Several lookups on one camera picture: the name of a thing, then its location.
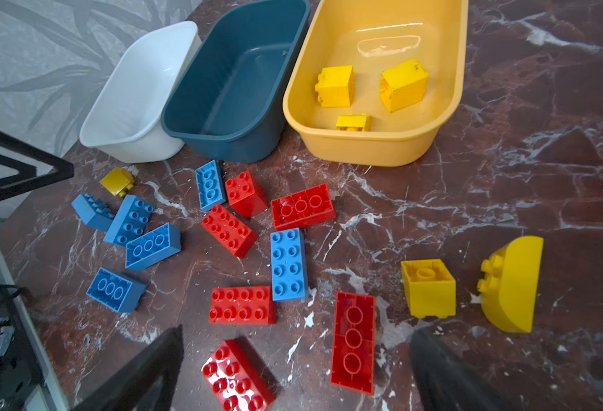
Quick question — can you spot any blue lego brick left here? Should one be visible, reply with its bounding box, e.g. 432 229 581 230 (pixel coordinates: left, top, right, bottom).
71 194 115 232

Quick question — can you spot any yellow lego small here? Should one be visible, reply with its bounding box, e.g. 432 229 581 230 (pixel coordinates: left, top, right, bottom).
336 114 372 132

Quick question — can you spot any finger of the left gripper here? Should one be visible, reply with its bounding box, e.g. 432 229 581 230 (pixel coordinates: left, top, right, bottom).
0 131 75 201

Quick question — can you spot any red lego brick bottom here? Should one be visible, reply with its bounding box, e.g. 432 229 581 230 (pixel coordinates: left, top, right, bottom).
201 339 276 411

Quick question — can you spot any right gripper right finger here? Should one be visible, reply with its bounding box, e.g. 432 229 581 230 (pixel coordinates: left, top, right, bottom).
409 329 517 410

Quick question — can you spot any blue lego brick centre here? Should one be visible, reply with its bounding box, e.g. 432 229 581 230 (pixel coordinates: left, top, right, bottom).
271 228 308 301

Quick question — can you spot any yellow lego square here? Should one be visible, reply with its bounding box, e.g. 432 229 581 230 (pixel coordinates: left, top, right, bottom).
380 59 430 113

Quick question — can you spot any small red lego brick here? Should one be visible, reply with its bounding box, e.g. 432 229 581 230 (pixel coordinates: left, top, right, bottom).
225 171 268 219

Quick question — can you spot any blue lego brick upper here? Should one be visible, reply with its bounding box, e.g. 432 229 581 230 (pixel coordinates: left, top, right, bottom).
195 159 227 212

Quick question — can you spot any teal plastic bin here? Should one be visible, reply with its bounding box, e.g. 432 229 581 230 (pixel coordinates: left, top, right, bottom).
161 1 311 164

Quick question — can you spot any white plastic bin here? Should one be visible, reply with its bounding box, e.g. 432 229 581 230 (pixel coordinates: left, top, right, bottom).
80 21 201 164

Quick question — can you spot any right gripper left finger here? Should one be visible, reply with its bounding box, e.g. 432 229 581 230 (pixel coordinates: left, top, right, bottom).
75 325 184 410

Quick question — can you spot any blue lego brick diagonal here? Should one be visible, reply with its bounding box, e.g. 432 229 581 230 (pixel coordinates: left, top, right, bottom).
125 224 182 271

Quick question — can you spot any red lego brick top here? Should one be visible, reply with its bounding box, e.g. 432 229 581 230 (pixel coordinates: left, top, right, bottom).
271 183 336 231

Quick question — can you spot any yellow plastic bin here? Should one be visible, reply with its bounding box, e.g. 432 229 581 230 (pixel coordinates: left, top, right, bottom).
283 1 469 167

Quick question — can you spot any blue lego brick bottom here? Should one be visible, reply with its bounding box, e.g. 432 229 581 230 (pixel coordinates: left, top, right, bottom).
86 268 147 313

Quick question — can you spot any yellow curved lego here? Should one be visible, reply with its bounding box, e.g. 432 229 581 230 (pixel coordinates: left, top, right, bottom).
477 236 544 333

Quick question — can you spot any blue lego brick upright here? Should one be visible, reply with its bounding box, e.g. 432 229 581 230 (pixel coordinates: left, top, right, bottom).
104 195 155 248

